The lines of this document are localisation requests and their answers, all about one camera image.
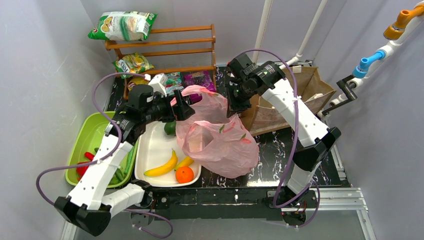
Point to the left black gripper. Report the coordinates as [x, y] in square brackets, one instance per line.
[175, 108]

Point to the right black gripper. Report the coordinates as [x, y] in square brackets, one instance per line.
[236, 100]

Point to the pink plastic grocery bag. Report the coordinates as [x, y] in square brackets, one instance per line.
[219, 143]

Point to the orange fruit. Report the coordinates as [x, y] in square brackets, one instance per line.
[184, 174]

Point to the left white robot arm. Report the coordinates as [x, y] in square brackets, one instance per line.
[86, 206]

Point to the yellow Lays chips bag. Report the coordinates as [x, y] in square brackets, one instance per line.
[137, 81]

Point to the green yellow snack bag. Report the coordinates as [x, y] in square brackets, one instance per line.
[132, 63]

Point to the green white chips bag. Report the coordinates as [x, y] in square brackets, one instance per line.
[123, 26]

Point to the green avocado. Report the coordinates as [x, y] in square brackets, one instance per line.
[170, 128]

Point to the teal candy packet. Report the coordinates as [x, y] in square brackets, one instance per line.
[174, 82]

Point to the purple grape candy packet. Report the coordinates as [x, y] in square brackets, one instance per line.
[200, 78]

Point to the white rectangular tray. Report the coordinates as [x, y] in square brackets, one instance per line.
[154, 150]

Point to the right yellow banana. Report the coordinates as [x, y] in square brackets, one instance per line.
[187, 161]

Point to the yellow banana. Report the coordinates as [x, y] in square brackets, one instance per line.
[165, 168]
[187, 161]

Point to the lower left yellow banana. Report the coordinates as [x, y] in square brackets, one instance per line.
[165, 168]

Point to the wooden shelf rack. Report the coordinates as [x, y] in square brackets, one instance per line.
[178, 49]

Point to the long green cucumber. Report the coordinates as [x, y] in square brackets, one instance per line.
[129, 161]

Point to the green plastic bin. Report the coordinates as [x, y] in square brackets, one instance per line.
[90, 137]

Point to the black pipe clamp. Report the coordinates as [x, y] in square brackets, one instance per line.
[348, 92]

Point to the red bell pepper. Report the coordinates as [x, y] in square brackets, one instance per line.
[81, 170]

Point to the blue pipe valve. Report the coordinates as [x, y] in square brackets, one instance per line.
[362, 68]

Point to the orange pipe valve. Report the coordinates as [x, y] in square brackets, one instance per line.
[395, 30]

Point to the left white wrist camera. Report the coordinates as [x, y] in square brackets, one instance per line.
[157, 82]

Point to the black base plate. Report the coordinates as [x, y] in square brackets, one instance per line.
[221, 203]

